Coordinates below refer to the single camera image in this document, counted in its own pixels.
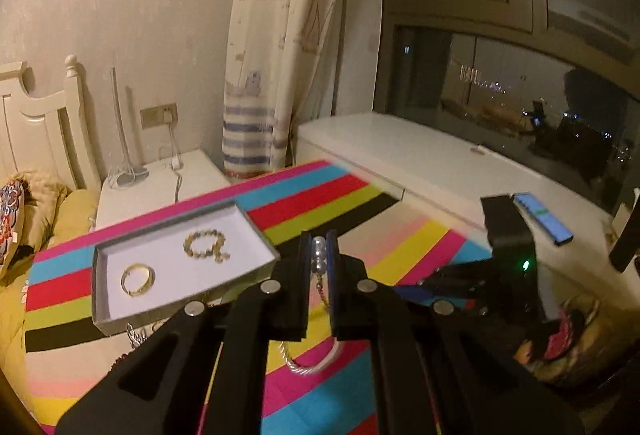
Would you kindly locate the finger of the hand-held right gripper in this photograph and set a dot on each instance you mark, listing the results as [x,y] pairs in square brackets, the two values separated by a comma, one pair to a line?
[450,297]
[465,274]

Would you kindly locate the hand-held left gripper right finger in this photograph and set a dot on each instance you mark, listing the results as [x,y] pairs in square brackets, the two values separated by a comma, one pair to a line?
[334,267]

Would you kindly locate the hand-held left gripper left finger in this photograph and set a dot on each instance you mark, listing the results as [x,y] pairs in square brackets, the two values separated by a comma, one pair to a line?
[305,267]

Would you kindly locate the grey cardboard box tray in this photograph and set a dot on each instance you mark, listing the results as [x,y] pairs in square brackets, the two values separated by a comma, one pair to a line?
[165,240]

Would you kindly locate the smartphone with lit screen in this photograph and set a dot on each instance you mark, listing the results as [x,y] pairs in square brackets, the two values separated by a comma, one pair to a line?
[542,217]

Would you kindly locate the striped colourful mat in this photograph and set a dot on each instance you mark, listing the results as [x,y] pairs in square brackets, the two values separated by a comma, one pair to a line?
[400,260]

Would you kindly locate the dark upright object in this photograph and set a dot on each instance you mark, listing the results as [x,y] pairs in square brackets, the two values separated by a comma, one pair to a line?
[625,240]

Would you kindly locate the white window bench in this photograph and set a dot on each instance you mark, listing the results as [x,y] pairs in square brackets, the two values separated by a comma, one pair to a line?
[400,150]

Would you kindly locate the white nightstand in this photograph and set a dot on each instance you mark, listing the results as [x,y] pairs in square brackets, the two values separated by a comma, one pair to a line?
[200,175]

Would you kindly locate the window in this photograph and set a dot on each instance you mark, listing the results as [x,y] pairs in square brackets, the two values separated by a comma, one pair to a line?
[500,80]

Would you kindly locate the gold bangle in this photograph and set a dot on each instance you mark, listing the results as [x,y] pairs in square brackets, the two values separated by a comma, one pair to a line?
[148,286]

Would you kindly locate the white floor lamp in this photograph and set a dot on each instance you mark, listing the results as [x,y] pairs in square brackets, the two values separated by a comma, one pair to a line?
[131,176]

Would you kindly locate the ship print curtain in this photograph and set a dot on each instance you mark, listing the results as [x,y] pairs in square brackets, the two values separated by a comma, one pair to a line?
[280,40]

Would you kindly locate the yellow daisy bedspread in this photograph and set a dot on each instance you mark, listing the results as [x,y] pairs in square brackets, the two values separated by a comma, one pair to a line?
[75,215]

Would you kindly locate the tan crumpled blanket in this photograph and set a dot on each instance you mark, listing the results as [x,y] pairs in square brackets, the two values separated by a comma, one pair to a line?
[40,195]

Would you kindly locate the round patterned cushion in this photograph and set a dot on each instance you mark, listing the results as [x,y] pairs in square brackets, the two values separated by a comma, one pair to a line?
[10,215]

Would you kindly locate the white wooden headboard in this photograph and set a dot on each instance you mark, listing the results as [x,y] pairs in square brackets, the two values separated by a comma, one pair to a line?
[40,115]

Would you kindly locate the beige wall socket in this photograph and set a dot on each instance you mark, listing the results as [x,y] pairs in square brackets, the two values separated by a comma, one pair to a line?
[155,115]

